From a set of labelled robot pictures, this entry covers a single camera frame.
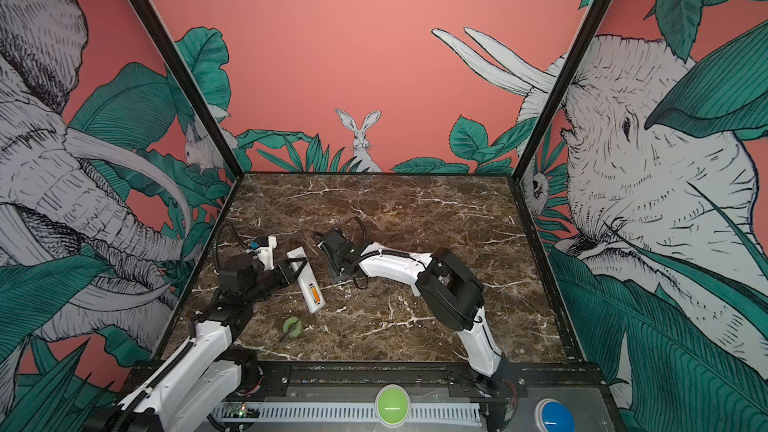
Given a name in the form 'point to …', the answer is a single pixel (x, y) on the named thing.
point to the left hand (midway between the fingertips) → (305, 257)
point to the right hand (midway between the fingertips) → (337, 265)
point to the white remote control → (307, 281)
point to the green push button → (392, 405)
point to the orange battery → (315, 294)
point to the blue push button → (553, 416)
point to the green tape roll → (289, 324)
